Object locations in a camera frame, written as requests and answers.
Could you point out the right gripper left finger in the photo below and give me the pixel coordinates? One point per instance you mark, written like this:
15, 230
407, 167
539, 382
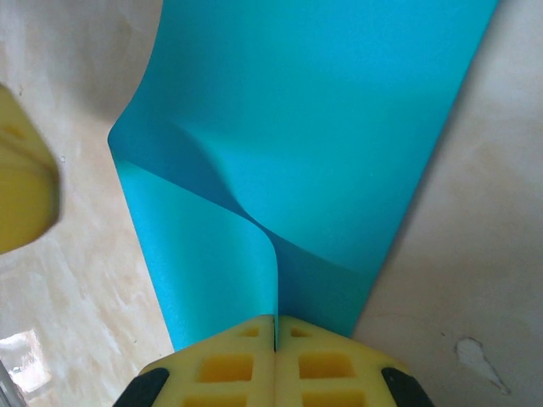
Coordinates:
254, 386

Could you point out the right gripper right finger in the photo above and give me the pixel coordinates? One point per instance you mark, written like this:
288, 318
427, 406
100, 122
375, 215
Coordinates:
292, 386

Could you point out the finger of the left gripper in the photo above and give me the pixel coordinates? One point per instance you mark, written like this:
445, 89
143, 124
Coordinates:
25, 191

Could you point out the blue paper sheet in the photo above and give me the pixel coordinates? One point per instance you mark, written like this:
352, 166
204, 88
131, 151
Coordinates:
318, 127

